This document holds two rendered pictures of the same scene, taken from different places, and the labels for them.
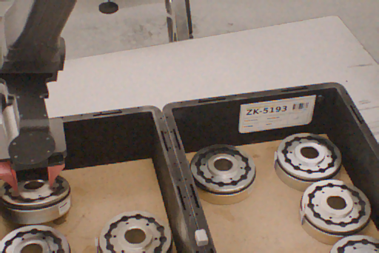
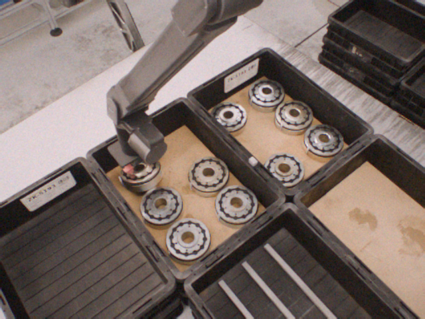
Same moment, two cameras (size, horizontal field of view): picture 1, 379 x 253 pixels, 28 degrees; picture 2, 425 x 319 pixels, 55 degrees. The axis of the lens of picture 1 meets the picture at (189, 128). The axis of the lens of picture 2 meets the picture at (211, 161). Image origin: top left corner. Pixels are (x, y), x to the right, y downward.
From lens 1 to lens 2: 0.32 m
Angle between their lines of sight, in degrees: 20
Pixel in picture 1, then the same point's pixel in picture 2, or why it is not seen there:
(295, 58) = not seen: hidden behind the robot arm
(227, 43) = not seen: hidden behind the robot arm
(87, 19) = (47, 44)
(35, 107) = (151, 130)
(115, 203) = (181, 158)
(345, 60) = (238, 26)
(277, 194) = (259, 119)
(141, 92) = not seen: hidden behind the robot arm
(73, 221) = (166, 177)
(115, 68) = (118, 76)
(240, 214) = (248, 137)
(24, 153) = (153, 157)
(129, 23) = (74, 37)
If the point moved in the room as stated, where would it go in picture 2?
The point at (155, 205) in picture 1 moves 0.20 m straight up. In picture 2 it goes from (202, 150) to (199, 100)
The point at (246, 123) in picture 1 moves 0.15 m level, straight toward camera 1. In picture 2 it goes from (228, 86) to (247, 125)
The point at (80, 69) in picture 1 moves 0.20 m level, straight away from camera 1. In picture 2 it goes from (98, 84) to (74, 52)
